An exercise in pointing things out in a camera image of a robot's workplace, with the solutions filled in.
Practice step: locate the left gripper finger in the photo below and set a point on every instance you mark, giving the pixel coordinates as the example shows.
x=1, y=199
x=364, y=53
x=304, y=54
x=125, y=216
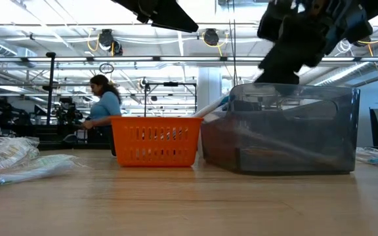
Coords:
x=172, y=19

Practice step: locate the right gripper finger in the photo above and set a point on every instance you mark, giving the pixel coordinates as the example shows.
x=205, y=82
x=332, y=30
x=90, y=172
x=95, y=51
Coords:
x=282, y=70

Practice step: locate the smoky grey transparent bin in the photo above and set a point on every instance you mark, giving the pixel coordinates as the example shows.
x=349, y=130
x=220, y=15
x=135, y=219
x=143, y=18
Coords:
x=307, y=137

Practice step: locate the purple toothbrush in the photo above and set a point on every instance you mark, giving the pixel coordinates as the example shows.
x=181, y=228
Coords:
x=372, y=153

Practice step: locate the clear plastic packets pile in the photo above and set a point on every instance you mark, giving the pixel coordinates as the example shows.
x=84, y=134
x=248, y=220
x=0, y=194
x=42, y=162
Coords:
x=44, y=165

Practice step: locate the person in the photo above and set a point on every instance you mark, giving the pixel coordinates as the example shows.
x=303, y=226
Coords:
x=105, y=106

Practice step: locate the black pole stand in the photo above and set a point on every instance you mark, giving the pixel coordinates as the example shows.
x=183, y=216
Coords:
x=50, y=91

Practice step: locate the black plastic slotted basket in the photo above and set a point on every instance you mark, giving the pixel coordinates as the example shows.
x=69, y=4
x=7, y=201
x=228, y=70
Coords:
x=113, y=144

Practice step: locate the orange plastic slotted basket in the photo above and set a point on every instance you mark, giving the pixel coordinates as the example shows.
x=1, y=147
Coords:
x=156, y=160

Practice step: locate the black robot workstation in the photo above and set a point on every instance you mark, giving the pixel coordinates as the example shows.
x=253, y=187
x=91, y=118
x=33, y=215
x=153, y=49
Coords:
x=8, y=114

